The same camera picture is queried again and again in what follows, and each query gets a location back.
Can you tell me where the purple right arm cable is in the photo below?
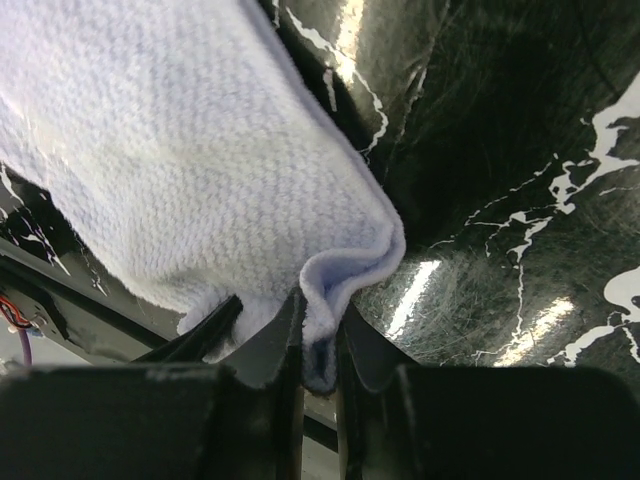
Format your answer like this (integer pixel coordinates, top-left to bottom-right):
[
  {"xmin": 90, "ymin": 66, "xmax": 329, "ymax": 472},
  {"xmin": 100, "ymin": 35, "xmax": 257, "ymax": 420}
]
[{"xmin": 17, "ymin": 329, "xmax": 36, "ymax": 369}]

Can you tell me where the white terry towel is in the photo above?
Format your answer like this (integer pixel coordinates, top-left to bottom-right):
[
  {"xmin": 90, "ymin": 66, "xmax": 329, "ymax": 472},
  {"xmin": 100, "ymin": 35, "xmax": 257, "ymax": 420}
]
[{"xmin": 1, "ymin": 1, "xmax": 406, "ymax": 393}]

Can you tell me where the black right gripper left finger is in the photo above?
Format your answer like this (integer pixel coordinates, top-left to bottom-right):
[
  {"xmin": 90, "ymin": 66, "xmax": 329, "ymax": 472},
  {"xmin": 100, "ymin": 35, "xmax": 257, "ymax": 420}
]
[{"xmin": 1, "ymin": 290, "xmax": 306, "ymax": 479}]

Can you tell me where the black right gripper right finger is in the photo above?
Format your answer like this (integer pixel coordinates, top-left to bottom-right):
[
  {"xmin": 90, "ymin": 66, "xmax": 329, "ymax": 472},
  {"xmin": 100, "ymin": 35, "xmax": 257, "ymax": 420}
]
[{"xmin": 336, "ymin": 308, "xmax": 639, "ymax": 479}]

